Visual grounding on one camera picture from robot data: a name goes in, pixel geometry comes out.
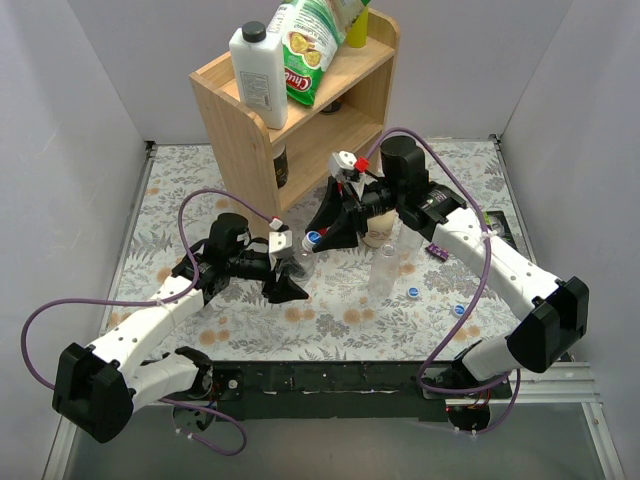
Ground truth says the blue white bottle cap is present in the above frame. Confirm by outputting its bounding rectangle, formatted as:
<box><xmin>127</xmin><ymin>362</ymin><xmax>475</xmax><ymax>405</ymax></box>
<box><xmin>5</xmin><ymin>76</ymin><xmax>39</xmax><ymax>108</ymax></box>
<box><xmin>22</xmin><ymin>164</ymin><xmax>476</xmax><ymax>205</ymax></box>
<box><xmin>301</xmin><ymin>231</ymin><xmax>322</xmax><ymax>252</ymax></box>

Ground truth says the clear plastic bottle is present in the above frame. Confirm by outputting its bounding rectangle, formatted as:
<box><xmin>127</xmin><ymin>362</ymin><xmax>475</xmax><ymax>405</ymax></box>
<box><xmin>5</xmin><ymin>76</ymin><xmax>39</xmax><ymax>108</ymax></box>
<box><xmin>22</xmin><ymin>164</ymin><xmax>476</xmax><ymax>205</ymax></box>
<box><xmin>398</xmin><ymin>224</ymin><xmax>424</xmax><ymax>263</ymax></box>
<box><xmin>368</xmin><ymin>242</ymin><xmax>400</xmax><ymax>300</ymax></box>
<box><xmin>288</xmin><ymin>246</ymin><xmax>317</xmax><ymax>285</ymax></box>

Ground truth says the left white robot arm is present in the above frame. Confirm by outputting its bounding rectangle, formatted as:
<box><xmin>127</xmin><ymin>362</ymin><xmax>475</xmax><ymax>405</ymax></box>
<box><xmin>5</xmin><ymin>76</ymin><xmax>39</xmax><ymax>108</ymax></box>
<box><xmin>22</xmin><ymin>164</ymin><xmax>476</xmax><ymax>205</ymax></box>
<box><xmin>52</xmin><ymin>213</ymin><xmax>308</xmax><ymax>443</ymax></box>

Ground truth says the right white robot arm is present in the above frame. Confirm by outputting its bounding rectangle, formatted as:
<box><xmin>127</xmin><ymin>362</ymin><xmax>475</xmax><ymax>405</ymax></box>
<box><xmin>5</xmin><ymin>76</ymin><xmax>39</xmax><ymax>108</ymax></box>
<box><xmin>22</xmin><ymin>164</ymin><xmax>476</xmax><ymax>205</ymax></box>
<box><xmin>308</xmin><ymin>128</ymin><xmax>589</xmax><ymax>398</ymax></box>

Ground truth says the beige lotion bottle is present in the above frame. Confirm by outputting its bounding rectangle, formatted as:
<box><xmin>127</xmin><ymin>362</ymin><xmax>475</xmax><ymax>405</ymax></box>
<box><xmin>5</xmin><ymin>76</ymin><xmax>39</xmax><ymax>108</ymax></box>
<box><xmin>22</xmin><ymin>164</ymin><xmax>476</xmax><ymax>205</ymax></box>
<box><xmin>363</xmin><ymin>210</ymin><xmax>396</xmax><ymax>249</ymax></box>

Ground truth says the clear plastic bottle front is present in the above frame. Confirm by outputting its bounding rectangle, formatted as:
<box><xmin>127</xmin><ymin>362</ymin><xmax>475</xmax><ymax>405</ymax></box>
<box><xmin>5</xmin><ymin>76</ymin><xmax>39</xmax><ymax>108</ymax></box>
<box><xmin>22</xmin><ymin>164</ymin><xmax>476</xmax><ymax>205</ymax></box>
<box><xmin>368</xmin><ymin>242</ymin><xmax>400</xmax><ymax>300</ymax></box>

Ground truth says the dark bottle in shelf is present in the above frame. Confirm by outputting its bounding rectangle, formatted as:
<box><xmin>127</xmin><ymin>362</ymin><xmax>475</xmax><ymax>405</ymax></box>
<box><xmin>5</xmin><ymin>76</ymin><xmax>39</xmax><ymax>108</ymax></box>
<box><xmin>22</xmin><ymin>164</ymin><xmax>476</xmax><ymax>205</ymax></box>
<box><xmin>273</xmin><ymin>142</ymin><xmax>289</xmax><ymax>188</ymax></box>

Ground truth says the blue bottle cap middle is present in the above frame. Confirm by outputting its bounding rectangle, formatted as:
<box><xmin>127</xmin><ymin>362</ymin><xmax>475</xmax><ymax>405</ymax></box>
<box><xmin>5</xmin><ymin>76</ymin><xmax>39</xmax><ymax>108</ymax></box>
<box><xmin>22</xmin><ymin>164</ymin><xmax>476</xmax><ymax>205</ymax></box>
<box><xmin>407</xmin><ymin>287</ymin><xmax>420</xmax><ymax>299</ymax></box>

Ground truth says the white bottle black cap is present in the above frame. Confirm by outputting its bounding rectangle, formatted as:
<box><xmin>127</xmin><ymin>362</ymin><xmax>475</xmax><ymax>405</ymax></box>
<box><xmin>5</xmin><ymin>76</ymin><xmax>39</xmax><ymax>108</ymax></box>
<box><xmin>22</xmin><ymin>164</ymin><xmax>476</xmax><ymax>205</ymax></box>
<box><xmin>229</xmin><ymin>21</ymin><xmax>288</xmax><ymax>130</ymax></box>

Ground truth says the yellow bottle on shelf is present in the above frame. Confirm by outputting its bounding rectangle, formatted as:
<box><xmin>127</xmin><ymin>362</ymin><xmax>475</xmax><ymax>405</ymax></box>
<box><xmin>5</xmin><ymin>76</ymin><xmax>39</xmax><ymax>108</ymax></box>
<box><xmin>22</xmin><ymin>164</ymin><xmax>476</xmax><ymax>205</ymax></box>
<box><xmin>346</xmin><ymin>7</ymin><xmax>369</xmax><ymax>48</ymax></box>

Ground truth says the small clear glass cup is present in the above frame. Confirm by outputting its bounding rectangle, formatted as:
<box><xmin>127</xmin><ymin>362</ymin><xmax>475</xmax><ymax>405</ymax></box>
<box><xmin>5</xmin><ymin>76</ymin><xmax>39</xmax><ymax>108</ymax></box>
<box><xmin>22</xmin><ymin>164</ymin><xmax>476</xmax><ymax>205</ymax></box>
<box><xmin>199</xmin><ymin>305</ymin><xmax>214</xmax><ymax>321</ymax></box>

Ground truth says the wooden shelf unit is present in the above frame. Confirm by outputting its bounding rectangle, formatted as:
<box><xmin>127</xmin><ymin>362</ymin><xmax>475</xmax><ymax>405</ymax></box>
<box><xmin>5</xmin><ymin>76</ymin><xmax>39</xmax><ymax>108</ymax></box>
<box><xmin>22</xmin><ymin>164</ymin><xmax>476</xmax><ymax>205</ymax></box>
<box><xmin>190</xmin><ymin>9</ymin><xmax>400</xmax><ymax>236</ymax></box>

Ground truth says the purple candy bar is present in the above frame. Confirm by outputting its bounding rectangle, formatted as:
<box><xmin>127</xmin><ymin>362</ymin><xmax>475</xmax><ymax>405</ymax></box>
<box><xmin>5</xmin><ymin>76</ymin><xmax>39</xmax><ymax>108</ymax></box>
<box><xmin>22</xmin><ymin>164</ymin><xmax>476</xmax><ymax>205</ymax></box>
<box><xmin>425</xmin><ymin>243</ymin><xmax>450</xmax><ymax>262</ymax></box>

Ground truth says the floral table mat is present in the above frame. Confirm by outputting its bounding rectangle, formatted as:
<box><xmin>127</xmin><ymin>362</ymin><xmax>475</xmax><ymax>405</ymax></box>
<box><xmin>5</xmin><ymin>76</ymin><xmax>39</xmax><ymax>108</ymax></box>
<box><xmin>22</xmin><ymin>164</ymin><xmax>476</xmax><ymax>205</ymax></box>
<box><xmin>103</xmin><ymin>145</ymin><xmax>517</xmax><ymax>361</ymax></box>

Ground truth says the black base bar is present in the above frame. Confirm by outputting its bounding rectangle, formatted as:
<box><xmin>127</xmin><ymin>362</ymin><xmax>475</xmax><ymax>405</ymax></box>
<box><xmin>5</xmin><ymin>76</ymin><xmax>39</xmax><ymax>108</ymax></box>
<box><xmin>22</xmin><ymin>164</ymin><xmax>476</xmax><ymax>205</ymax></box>
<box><xmin>154</xmin><ymin>359</ymin><xmax>514</xmax><ymax>424</ymax></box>

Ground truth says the black green box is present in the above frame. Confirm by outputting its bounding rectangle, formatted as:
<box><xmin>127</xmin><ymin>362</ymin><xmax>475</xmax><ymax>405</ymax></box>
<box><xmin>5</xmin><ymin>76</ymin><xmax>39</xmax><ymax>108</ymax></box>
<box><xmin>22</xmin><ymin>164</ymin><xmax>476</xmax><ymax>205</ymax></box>
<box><xmin>484</xmin><ymin>210</ymin><xmax>512</xmax><ymax>238</ymax></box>

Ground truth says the green chips bag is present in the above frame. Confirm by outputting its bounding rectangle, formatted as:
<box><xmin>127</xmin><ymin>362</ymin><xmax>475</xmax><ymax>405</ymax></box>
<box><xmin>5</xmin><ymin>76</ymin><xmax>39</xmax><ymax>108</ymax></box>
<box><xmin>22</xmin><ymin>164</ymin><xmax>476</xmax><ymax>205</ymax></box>
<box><xmin>267</xmin><ymin>0</ymin><xmax>368</xmax><ymax>107</ymax></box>

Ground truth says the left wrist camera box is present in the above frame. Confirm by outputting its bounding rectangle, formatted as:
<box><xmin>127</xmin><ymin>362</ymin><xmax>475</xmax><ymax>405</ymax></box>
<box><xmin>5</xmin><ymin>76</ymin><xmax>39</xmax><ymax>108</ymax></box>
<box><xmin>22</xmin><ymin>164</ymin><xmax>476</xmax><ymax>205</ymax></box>
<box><xmin>268</xmin><ymin>230</ymin><xmax>293</xmax><ymax>260</ymax></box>

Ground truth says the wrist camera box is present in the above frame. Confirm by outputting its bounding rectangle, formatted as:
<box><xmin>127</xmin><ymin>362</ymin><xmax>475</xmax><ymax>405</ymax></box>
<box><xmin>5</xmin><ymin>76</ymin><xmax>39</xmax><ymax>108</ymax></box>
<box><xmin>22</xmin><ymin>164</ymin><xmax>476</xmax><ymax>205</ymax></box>
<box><xmin>328</xmin><ymin>151</ymin><xmax>369</xmax><ymax>199</ymax></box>
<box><xmin>268</xmin><ymin>230</ymin><xmax>293</xmax><ymax>260</ymax></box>

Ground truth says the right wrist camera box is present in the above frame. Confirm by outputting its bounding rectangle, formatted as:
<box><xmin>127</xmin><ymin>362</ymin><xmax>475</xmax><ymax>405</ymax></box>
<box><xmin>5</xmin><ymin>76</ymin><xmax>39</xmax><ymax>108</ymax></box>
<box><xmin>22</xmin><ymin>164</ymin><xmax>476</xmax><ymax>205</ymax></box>
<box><xmin>328</xmin><ymin>151</ymin><xmax>369</xmax><ymax>199</ymax></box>

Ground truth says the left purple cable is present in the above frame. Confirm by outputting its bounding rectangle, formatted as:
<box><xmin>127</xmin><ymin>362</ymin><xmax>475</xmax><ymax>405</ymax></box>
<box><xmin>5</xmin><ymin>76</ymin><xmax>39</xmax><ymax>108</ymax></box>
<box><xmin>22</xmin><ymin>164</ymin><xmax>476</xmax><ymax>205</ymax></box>
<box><xmin>20</xmin><ymin>188</ymin><xmax>284</xmax><ymax>391</ymax></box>

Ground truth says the purple cable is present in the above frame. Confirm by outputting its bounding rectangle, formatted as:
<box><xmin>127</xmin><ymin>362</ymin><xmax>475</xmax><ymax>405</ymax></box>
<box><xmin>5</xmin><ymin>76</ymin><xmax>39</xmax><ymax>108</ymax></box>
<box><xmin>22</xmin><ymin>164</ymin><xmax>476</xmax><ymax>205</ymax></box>
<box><xmin>367</xmin><ymin>127</ymin><xmax>524</xmax><ymax>434</ymax></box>
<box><xmin>20</xmin><ymin>188</ymin><xmax>284</xmax><ymax>391</ymax></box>

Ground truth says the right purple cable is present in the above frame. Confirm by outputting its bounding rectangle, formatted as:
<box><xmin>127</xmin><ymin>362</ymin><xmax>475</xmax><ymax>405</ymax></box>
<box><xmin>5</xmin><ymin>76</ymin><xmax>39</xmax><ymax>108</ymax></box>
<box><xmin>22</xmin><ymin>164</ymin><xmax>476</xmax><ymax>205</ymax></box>
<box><xmin>367</xmin><ymin>127</ymin><xmax>524</xmax><ymax>434</ymax></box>

